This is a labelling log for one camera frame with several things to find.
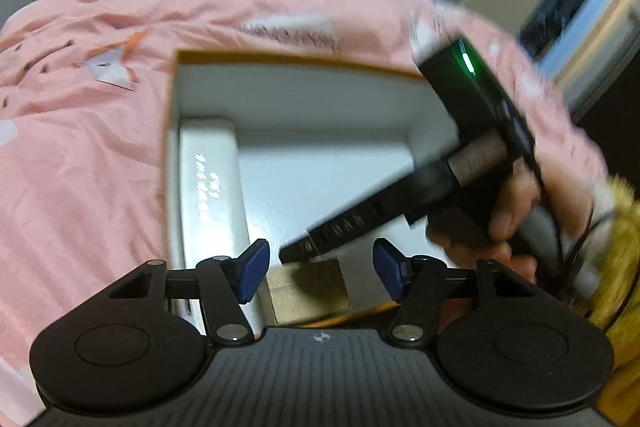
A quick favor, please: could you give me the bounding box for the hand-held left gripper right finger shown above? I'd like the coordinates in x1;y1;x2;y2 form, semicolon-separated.
372;238;538;348

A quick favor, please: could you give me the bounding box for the black cable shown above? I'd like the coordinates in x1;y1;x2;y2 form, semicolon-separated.
500;102;621;303

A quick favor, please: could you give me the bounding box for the small tan box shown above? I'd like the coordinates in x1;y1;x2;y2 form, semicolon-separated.
267;259;351;325

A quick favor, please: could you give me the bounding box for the white rectangular box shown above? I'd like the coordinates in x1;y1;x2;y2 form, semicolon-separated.
177;117;253;338

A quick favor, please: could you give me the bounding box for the orange rimmed cardboard box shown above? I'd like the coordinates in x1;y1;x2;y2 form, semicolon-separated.
160;49;451;328

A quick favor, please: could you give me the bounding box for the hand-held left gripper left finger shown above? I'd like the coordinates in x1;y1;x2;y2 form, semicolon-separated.
107;239;271;348

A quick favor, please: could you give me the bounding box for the person's right hand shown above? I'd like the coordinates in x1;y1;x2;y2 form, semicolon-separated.
427;157;601;285

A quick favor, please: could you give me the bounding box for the pale wooden furniture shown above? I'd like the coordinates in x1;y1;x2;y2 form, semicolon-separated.
520;0;640;122

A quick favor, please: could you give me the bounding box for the pink printed blanket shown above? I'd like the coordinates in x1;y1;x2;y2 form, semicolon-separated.
0;0;611;427

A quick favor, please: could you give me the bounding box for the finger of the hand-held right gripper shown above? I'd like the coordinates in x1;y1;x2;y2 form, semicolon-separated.
277;232;341;266

